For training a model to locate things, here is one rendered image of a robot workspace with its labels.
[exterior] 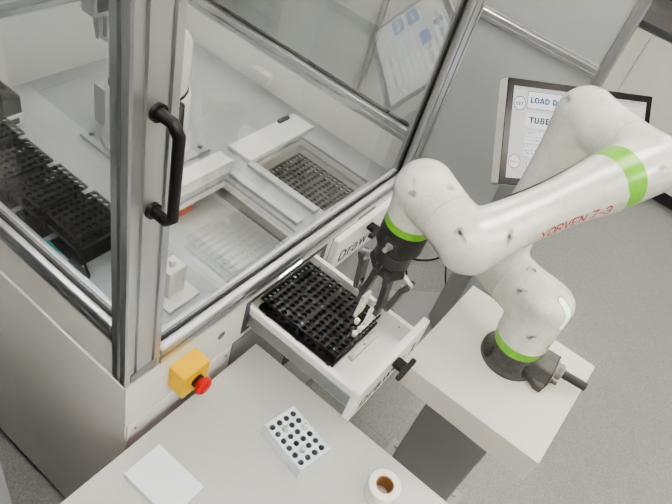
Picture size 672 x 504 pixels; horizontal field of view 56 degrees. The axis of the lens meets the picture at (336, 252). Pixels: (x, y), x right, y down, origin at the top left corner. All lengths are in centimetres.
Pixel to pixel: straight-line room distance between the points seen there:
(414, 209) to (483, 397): 61
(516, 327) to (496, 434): 24
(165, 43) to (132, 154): 15
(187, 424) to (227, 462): 12
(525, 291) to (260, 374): 63
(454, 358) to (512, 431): 21
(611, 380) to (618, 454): 37
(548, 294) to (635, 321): 196
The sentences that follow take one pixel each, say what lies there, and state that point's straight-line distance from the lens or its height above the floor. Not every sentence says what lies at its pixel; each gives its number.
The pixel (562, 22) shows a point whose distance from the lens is 276.
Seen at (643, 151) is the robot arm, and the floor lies 148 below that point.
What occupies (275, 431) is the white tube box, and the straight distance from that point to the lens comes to 139.
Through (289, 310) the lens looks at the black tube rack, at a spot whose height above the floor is 87.
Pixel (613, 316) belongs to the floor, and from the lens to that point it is 335.
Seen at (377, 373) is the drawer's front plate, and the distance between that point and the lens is 136.
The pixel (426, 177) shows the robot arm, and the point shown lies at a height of 139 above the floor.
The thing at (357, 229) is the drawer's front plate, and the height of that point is 93.
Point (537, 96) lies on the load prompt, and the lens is 203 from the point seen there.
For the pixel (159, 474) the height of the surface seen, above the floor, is 78.
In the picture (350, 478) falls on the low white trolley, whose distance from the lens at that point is 142.
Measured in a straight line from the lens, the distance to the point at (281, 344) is 142.
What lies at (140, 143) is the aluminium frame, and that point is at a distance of 84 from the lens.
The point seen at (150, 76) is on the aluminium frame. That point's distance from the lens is 79.
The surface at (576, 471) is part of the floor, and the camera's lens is 269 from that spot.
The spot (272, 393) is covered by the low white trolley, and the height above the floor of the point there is 76.
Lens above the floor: 200
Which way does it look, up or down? 43 degrees down
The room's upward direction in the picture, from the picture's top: 19 degrees clockwise
